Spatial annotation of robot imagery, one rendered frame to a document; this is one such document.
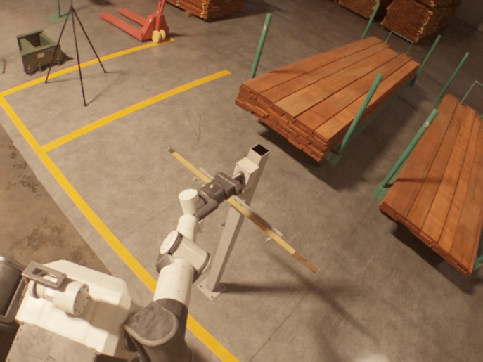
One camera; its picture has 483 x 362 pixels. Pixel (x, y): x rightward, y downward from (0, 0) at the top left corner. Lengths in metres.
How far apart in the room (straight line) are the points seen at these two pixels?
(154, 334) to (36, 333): 0.27
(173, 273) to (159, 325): 0.17
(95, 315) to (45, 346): 0.13
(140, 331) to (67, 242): 1.88
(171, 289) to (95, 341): 0.21
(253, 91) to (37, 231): 2.13
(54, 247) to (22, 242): 0.26
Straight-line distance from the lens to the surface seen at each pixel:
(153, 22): 5.07
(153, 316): 0.73
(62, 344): 0.77
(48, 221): 2.69
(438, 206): 3.15
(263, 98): 2.91
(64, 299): 0.66
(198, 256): 0.89
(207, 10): 6.05
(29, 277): 0.69
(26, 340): 0.81
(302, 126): 2.75
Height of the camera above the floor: 2.12
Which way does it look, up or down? 47 degrees down
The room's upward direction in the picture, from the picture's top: 18 degrees clockwise
